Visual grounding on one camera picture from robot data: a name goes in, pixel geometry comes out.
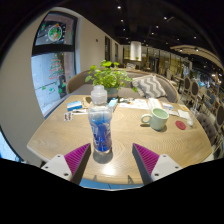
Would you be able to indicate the small printed picture card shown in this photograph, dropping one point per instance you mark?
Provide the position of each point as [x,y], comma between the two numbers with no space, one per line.
[68,116]

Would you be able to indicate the white printed paper slip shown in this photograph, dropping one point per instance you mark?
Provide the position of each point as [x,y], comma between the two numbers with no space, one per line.
[174,112]

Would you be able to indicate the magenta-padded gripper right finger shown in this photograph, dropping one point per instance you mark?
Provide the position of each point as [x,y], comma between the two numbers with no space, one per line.
[165,165]

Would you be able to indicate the pale green ceramic mug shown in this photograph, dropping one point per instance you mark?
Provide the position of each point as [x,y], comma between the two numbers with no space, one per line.
[158,119]

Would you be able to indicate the small blue white card pack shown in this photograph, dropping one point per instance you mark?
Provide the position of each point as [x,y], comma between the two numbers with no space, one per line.
[167,106]

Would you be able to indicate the grey curved sofa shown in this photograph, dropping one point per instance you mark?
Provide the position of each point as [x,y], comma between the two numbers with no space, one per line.
[80,88]

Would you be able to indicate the flat round red coaster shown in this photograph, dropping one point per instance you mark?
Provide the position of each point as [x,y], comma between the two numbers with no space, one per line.
[180,125]

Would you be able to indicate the group of dining chairs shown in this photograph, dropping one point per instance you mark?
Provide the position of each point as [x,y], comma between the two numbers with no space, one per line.
[195,90]

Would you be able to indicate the blue and white pack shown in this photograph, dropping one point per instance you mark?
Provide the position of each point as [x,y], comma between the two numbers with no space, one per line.
[74,106]

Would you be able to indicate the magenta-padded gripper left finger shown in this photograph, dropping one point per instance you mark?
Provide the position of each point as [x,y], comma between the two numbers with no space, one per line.
[58,165]

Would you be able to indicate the green potted plant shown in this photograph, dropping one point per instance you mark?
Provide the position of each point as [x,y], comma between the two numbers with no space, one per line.
[108,76]

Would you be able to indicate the yellow square card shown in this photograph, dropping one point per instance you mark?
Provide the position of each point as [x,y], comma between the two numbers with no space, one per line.
[183,107]

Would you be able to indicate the small blue box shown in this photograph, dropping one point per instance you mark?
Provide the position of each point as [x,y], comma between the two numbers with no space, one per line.
[114,104]

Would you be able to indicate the white paper napkin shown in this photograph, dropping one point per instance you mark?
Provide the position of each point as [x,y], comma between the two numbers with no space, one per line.
[183,114]

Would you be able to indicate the group of ceiling spotlights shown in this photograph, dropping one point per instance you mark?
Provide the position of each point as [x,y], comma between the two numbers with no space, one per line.
[156,26]

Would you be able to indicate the clear bottle with blue label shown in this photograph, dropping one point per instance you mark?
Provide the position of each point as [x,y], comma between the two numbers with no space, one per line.
[100,126]

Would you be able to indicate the grey white chevron cushion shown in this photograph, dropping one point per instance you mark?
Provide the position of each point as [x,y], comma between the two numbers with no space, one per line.
[150,87]

